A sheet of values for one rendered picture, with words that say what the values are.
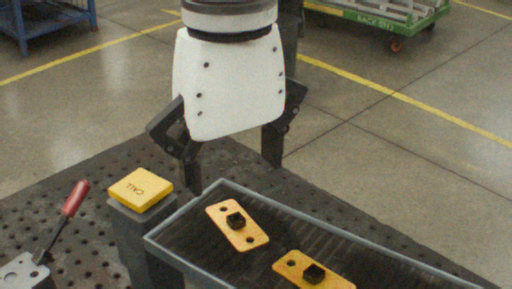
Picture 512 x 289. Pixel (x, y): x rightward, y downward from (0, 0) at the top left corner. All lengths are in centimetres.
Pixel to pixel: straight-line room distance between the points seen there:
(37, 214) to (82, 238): 18
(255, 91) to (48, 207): 103
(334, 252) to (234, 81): 21
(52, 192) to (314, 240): 103
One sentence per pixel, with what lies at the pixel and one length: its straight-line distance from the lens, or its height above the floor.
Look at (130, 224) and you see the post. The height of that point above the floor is 113.
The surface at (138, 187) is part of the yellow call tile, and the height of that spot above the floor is 116.
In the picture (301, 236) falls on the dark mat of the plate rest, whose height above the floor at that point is 116.
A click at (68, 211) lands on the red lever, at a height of 111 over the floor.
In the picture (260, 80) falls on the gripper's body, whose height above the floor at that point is 134.
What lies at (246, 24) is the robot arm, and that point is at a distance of 41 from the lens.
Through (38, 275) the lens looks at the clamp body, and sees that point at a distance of 70.
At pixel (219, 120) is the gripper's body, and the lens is 46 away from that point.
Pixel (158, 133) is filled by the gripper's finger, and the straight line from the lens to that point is 46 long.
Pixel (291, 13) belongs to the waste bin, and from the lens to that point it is 305.
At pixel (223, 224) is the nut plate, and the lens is 57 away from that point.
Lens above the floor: 154
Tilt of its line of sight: 32 degrees down
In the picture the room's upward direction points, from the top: straight up
